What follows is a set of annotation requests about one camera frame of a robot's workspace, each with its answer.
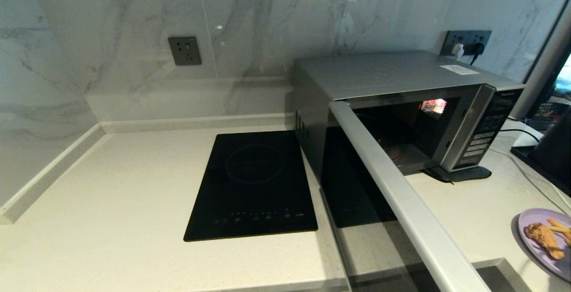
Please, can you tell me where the black person garment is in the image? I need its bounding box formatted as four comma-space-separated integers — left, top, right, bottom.
531, 108, 571, 183

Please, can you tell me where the black power cable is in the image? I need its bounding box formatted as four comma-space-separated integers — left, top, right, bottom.
499, 128, 542, 144

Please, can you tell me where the white power cable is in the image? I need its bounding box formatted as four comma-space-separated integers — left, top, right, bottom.
488, 147, 571, 214

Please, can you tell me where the black induction cooktop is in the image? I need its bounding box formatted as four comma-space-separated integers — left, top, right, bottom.
184, 130, 319, 242

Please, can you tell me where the dark grey wall socket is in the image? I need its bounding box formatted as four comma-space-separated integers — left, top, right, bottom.
440, 31, 468, 57
168, 37, 202, 66
467, 30, 492, 56

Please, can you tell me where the grey cabinet door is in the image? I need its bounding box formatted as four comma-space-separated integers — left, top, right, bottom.
473, 265, 507, 292

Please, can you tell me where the white paper sticker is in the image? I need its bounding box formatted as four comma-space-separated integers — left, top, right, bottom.
439, 65, 480, 76

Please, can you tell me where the lilac plate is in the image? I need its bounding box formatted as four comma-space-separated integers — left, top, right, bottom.
517, 208, 571, 283

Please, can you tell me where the dark window frame post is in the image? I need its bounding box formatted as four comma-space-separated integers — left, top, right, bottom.
509, 0, 571, 118

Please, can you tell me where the dark grey felt pad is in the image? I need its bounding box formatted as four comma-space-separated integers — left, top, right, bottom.
423, 165, 492, 184

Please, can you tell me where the fried chicken piece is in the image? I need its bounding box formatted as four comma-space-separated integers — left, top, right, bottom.
524, 222, 565, 261

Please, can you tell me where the wire mesh basket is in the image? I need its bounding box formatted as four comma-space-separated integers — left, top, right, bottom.
528, 102, 571, 131

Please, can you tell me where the black power plug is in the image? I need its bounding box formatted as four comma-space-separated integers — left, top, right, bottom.
468, 43, 485, 66

